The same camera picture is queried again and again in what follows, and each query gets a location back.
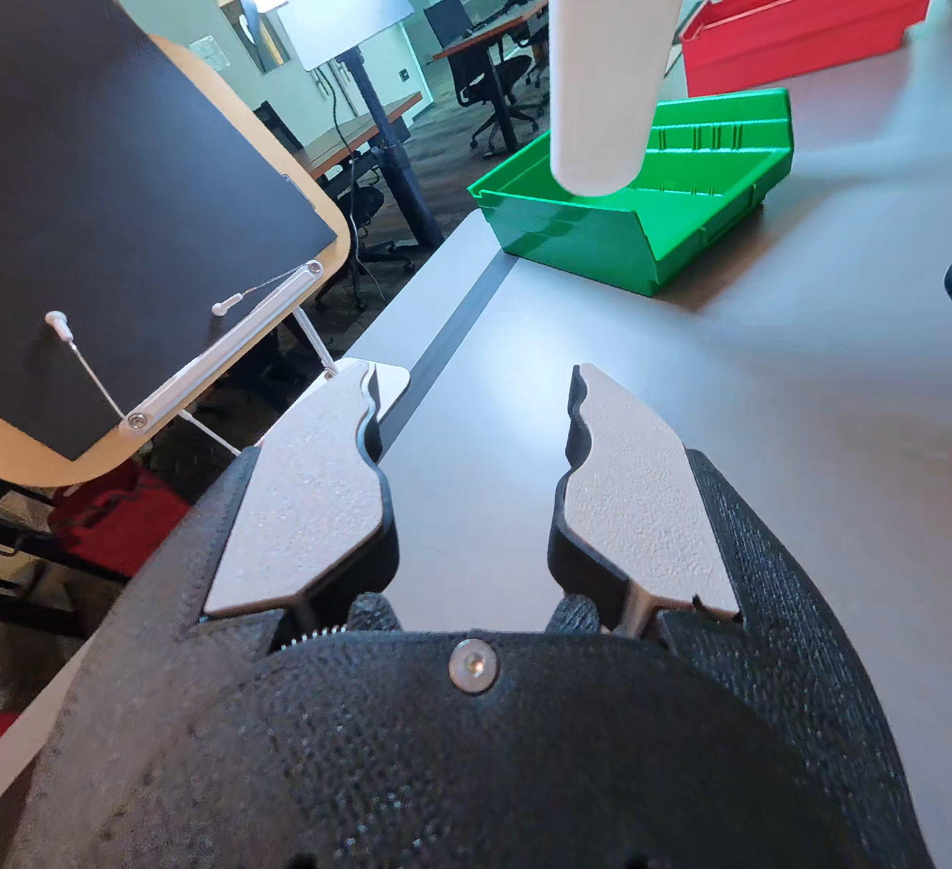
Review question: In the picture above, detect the white bottle with black cap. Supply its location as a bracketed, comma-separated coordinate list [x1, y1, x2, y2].
[546, 0, 704, 195]

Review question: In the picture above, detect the green plastic bin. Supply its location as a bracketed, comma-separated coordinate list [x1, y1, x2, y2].
[467, 88, 795, 297]

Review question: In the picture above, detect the black board with wooden rim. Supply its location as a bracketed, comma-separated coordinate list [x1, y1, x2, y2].
[0, 0, 352, 487]

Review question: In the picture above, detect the red open-front bin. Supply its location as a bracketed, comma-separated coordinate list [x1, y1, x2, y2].
[680, 0, 932, 98]

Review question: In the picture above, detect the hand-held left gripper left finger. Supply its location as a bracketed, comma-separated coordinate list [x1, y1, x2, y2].
[202, 357, 400, 623]

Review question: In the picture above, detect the black office chair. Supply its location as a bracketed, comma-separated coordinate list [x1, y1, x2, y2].
[253, 102, 417, 314]
[424, 0, 549, 150]

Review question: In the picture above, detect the red bag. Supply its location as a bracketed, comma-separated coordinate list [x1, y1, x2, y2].
[48, 466, 192, 580]

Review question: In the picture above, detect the black light stand pole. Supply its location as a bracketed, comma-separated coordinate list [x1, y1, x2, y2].
[338, 47, 446, 250]

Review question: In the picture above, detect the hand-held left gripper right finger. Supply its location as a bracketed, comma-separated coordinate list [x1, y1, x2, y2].
[548, 363, 743, 632]

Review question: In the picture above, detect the wooden top office desk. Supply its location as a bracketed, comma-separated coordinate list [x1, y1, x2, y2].
[433, 0, 551, 156]
[301, 92, 425, 178]

